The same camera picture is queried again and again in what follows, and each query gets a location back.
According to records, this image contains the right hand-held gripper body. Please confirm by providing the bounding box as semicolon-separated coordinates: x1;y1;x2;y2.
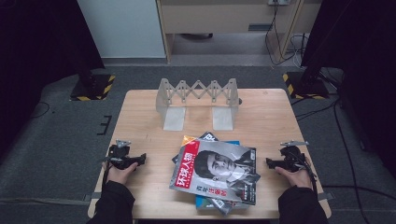
279;140;310;173

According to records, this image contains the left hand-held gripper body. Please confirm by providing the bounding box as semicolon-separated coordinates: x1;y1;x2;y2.
104;139;138;171

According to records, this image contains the grey portrait magazine red band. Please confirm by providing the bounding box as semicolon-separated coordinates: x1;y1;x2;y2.
169;139;262;206

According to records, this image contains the white expandable book rack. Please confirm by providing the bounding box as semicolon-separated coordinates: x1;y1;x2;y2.
155;77;243;132

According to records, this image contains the dark blue fantasy magazine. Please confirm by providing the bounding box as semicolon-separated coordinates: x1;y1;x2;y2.
171;131;250;217

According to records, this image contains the thick blue book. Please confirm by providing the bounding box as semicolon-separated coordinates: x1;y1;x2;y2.
195;140;250;211

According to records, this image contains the person's left hand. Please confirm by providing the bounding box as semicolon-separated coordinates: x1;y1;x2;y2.
106;162;139;186

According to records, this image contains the person's right hand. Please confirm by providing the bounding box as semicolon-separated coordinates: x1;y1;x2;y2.
274;158;312;188

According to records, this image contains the grey tape strip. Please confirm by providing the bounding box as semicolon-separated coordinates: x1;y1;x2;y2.
82;191;103;203
313;191;335;202

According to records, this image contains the striped black stand base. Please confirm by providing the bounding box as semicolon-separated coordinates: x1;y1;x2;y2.
69;74;117;102
282;71;331;101

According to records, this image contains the dark curtain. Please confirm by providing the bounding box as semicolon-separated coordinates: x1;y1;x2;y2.
301;0;396;171
0;0;106;162

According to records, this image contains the white cabinet panel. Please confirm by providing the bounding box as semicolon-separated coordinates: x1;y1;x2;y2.
77;0;166;59

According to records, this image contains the light wooden desk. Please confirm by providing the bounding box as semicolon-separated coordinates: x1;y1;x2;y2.
155;0;323;64

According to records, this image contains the left hand-held gripper black cable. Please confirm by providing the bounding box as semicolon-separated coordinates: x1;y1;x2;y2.
101;157;114;189

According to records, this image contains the hand-held gripper black cable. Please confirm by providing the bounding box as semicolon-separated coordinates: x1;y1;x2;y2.
101;157;114;189
298;152;319;194

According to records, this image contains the right hand-held gripper black cable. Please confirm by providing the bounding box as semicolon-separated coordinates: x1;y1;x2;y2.
298;152;319;194

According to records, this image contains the black cable pair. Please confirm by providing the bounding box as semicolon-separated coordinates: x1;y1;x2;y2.
293;96;341;123

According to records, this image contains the black curved floor cable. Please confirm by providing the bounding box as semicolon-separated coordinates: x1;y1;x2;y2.
332;99;363;224

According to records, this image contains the thin black looped cable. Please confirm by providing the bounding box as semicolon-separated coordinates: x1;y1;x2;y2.
30;101;51;119

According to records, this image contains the white cable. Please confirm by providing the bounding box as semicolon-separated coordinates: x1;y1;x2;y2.
289;34;305;69

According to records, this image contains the black hanging cable bundle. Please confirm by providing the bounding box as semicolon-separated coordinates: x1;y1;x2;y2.
264;3;304;67

